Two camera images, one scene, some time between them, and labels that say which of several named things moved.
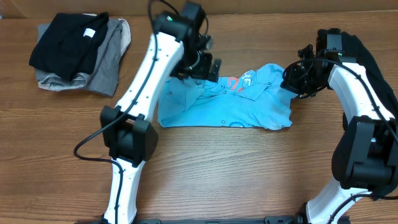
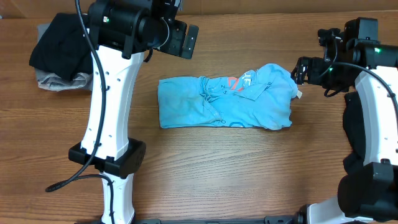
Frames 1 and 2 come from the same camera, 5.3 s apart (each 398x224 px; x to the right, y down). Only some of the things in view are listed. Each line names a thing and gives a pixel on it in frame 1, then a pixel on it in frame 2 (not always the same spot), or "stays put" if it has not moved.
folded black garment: [71, 44] stays put
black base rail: [300, 218] stays put
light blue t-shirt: [253, 98] stays put
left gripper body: [196, 65] → [172, 44]
